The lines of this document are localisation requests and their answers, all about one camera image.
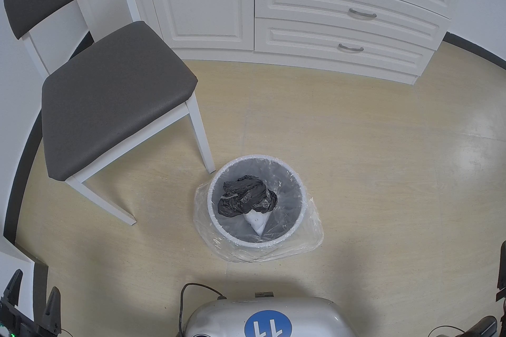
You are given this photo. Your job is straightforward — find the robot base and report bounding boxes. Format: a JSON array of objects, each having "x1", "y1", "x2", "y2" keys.
[{"x1": 186, "y1": 291, "x2": 356, "y2": 337}]

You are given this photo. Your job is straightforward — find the white trash bin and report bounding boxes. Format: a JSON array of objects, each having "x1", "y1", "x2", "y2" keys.
[{"x1": 206, "y1": 155, "x2": 307, "y2": 248}]

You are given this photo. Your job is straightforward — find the white paper scrap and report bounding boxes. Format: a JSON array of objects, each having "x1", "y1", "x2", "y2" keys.
[{"x1": 243, "y1": 210, "x2": 274, "y2": 238}]

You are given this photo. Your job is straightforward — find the white chair dark grey cushions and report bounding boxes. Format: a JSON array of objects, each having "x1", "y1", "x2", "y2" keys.
[{"x1": 3, "y1": 0, "x2": 216, "y2": 226}]

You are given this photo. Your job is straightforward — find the clear plastic bag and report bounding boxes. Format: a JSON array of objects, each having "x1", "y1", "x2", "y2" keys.
[{"x1": 193, "y1": 155, "x2": 325, "y2": 264}]

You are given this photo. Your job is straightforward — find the black plastic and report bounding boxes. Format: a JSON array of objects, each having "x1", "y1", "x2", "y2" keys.
[{"x1": 217, "y1": 175, "x2": 278, "y2": 217}]

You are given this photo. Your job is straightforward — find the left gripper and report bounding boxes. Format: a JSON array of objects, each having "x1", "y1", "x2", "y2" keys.
[{"x1": 0, "y1": 269, "x2": 62, "y2": 337}]

